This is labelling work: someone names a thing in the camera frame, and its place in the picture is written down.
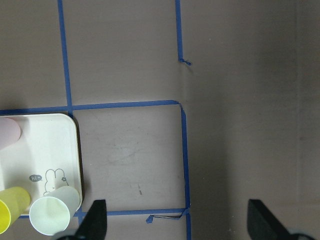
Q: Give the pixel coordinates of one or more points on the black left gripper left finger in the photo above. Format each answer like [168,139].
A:
[94,224]

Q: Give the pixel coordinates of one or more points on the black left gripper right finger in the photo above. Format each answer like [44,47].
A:
[262,224]

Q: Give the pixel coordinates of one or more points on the cream white plastic cup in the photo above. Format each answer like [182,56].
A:
[53,212]

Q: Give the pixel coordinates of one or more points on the yellow plastic cup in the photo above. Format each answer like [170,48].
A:
[13,203]

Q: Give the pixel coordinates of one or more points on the pink plastic cup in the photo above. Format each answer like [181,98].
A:
[10,132]

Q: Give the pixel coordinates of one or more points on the cream plastic tray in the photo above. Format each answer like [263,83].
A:
[46,156]

